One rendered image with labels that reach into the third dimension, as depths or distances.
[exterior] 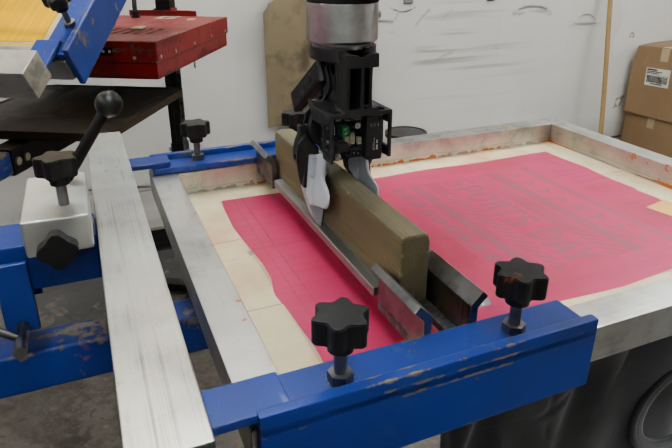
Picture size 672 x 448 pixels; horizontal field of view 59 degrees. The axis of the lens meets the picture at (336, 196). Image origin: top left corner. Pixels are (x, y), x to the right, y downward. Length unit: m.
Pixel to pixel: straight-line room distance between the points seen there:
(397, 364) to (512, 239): 0.36
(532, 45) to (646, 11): 0.82
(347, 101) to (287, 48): 2.11
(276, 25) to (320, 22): 2.08
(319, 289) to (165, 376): 0.28
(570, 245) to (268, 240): 0.38
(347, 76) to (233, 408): 0.33
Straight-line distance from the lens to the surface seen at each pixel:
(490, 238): 0.79
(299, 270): 0.70
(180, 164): 0.93
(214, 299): 0.59
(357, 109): 0.61
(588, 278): 0.74
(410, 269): 0.56
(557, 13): 3.56
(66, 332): 0.72
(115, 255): 0.58
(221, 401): 0.44
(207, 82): 2.71
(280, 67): 2.71
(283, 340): 0.58
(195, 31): 1.73
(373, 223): 0.59
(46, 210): 0.61
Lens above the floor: 1.30
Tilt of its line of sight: 22 degrees down
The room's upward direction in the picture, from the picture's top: straight up
